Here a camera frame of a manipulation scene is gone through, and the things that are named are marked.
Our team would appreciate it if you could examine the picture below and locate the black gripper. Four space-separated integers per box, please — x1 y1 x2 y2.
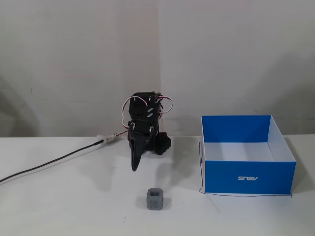
127 118 158 172

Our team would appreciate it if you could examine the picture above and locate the gray 3D printed block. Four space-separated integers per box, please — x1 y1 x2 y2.
147 188 165 211

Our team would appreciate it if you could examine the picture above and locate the red white servo wire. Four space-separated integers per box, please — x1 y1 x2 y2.
121 96 139 131
156 96 175 115

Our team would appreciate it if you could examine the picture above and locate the black power cable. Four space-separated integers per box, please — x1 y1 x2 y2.
0 141 99 184

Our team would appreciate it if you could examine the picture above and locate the blue white cardboard box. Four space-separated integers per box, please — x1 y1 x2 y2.
199 114 297 195

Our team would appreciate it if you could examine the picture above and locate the white taped cable connector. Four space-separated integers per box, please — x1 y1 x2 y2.
95 132 119 145

